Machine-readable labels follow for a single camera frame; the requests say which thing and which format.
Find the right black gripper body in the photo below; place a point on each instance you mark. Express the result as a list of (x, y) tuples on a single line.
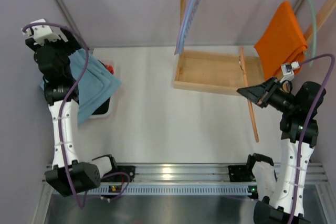
[(266, 96)]

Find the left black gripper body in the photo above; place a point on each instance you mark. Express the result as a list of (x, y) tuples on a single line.
[(67, 40)]

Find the orange hanger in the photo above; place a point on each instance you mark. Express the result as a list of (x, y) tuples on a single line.
[(245, 80)]

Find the light blue trousers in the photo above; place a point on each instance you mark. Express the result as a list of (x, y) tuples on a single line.
[(77, 62)]

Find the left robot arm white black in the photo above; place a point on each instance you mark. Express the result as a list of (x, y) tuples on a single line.
[(76, 87)]

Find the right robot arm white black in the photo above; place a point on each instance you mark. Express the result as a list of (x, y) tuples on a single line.
[(280, 194)]

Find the purple hanger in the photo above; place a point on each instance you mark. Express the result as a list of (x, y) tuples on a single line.
[(183, 4)]

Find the green hanger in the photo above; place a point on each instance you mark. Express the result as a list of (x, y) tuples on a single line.
[(313, 42)]

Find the blue hanger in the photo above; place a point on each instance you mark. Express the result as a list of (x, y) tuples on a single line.
[(182, 33)]

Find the wooden clothes rack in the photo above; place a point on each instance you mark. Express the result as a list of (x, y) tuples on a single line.
[(214, 72)]

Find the orange garment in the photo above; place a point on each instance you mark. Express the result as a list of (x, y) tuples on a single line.
[(282, 42)]

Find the white plastic basket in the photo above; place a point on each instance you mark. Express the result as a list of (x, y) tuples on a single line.
[(113, 103)]

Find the red white garment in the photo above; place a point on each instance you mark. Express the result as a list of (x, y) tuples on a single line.
[(109, 68)]

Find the black garment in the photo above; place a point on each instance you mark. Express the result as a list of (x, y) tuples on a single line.
[(102, 109)]

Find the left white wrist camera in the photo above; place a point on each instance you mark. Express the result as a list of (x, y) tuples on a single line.
[(41, 33)]

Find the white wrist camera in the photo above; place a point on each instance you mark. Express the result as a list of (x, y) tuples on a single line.
[(288, 71), (41, 33)]

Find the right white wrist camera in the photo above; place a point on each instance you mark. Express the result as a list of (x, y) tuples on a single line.
[(288, 71)]

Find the grey corner wall profile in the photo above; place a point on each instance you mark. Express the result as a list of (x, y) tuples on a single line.
[(67, 16)]

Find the aluminium mounting rail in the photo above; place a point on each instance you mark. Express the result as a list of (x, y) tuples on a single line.
[(204, 173)]

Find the grey slotted cable duct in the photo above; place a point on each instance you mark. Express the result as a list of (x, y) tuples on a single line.
[(173, 190)]

